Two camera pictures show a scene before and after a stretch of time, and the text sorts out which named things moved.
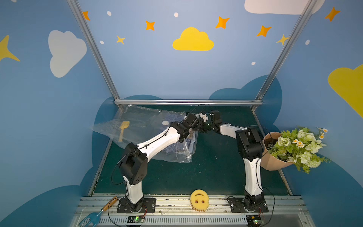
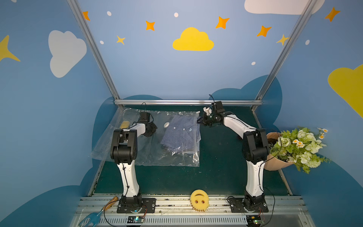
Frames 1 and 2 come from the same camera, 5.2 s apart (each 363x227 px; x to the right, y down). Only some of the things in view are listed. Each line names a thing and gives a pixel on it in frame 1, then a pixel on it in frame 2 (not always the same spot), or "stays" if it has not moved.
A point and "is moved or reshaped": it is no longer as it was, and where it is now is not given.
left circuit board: (135, 219) stays
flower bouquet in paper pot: (300, 145) stays
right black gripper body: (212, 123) to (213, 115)
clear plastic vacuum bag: (136, 124) is moved or reshaped
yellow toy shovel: (125, 125) stays
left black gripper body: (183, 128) to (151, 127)
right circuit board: (254, 221) stays
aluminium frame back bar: (187, 102) stays
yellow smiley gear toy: (199, 199) stays
